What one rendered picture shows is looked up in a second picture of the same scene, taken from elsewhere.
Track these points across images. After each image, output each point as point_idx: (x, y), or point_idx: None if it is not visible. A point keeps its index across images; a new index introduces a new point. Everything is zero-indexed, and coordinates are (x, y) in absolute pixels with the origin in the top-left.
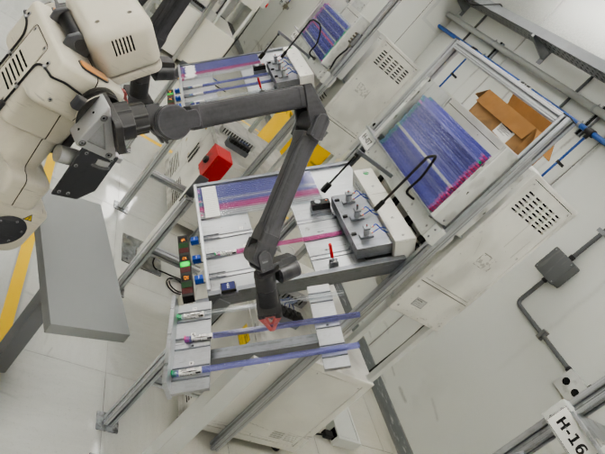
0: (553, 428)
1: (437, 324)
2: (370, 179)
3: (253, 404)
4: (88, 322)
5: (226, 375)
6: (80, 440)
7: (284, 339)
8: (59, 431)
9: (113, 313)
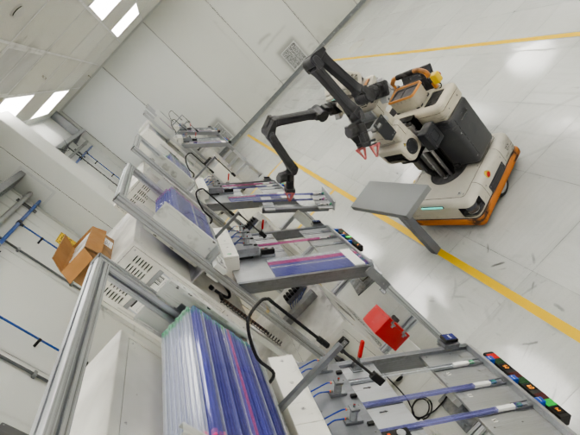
0: (198, 193)
1: None
2: (227, 250)
3: None
4: (362, 192)
5: (310, 220)
6: (388, 273)
7: (285, 208)
8: (397, 267)
9: (359, 203)
